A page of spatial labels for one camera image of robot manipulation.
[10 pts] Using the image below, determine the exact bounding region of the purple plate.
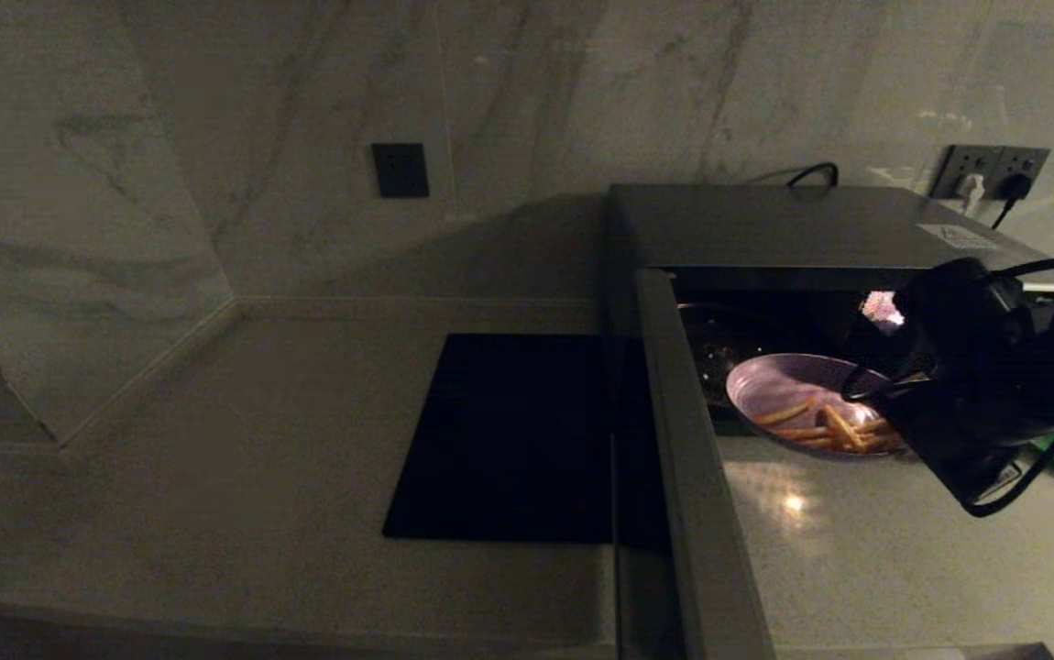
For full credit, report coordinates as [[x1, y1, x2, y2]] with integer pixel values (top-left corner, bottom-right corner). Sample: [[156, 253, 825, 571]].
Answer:
[[726, 353, 913, 459]]

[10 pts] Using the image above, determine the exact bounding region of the silver microwave oven body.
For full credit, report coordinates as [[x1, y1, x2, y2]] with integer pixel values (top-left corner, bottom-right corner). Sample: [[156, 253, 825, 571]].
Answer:
[[602, 183, 1054, 441]]

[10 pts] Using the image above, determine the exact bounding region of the black power plug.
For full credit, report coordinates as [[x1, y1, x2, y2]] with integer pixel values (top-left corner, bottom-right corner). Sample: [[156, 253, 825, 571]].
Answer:
[[992, 171, 1037, 230]]

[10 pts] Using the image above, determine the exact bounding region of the black glass induction cooktop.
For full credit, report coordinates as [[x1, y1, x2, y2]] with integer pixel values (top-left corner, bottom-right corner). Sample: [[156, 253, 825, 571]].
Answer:
[[383, 333, 620, 545]]

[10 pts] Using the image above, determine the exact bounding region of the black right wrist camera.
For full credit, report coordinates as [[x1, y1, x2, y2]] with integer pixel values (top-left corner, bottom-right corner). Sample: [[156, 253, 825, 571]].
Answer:
[[894, 258, 1037, 377]]

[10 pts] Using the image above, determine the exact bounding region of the grey double wall outlet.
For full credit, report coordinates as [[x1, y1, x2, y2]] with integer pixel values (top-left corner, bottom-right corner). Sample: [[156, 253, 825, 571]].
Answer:
[[930, 144, 1052, 203]]

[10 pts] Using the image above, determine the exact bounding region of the black blank wall panel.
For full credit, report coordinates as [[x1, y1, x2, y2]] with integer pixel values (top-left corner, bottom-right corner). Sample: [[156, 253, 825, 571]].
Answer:
[[372, 143, 431, 200]]

